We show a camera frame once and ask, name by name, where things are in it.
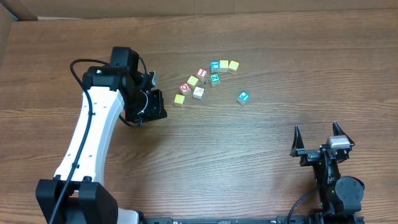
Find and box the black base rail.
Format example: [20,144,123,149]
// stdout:
[142,215,365,224]

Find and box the green N block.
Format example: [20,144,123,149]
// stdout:
[210,73,221,86]

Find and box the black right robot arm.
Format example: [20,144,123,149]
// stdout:
[286,122,365,223]

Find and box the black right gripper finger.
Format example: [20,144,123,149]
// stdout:
[292,125,304,151]
[332,121,354,146]

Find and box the blue P block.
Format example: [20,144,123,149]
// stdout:
[237,91,250,106]

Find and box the cardboard box wall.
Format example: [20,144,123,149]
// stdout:
[1,0,397,60]

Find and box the red Q block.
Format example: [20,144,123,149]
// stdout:
[179,82,192,96]

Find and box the yellow K block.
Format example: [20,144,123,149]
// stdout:
[174,95,185,107]

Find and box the yellow right top block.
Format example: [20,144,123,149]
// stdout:
[228,60,239,74]

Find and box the yellow block near Q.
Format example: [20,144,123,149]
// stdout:
[187,76,199,88]

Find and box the red I block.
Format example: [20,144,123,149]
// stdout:
[196,68,208,82]

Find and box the plain white wooden block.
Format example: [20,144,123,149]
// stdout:
[193,86,205,100]

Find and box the blue L block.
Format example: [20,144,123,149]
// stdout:
[210,60,220,73]

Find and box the yellow middle top block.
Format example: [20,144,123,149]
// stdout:
[220,60,229,73]

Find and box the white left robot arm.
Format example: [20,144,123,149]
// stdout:
[35,47,167,223]

